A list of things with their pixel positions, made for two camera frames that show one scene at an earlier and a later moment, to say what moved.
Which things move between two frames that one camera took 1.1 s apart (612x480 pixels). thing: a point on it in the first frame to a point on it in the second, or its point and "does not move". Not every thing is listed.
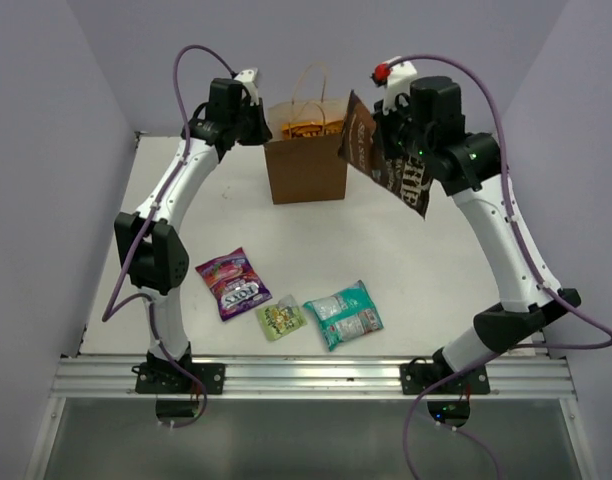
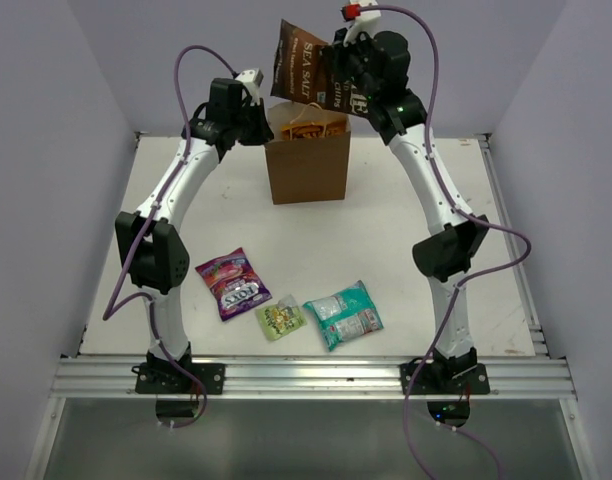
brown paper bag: x=302 y=151 does not move
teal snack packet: x=346 y=315 does not move
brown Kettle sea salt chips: x=404 y=177 to x=303 y=71
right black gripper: x=383 y=121 to x=338 y=52
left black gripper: x=263 y=133 does not move
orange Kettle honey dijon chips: x=312 y=129 does not move
